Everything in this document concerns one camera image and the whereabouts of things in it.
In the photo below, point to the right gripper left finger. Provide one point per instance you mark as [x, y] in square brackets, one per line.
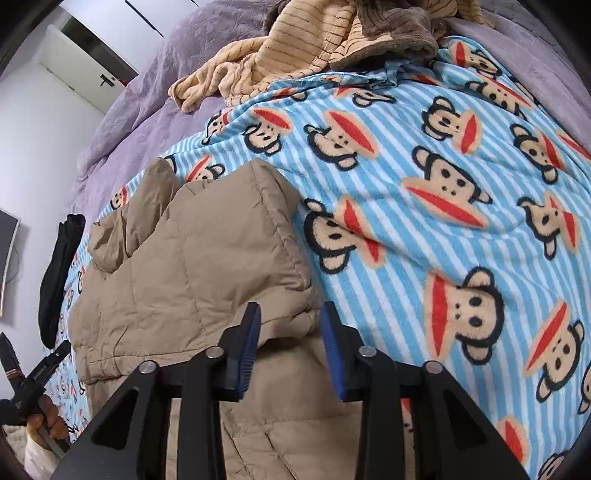
[128, 437]

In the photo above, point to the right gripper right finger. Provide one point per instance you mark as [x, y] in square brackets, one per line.
[417, 421]

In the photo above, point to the beige puffer jacket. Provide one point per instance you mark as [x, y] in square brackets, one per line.
[177, 265]

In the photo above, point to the person's left hand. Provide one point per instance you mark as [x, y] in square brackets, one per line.
[50, 418]

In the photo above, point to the black folded garment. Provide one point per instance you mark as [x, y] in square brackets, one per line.
[52, 285]

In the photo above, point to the blue monkey print blanket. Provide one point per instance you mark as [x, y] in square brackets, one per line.
[477, 207]

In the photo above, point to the purple duvet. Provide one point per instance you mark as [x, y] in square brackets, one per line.
[143, 122]

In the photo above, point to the tan striped fleece garment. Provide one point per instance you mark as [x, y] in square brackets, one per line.
[310, 37]

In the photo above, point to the wall mounted monitor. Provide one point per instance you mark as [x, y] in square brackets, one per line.
[9, 226]

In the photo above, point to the white door with handle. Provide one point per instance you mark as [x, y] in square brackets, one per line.
[87, 66]

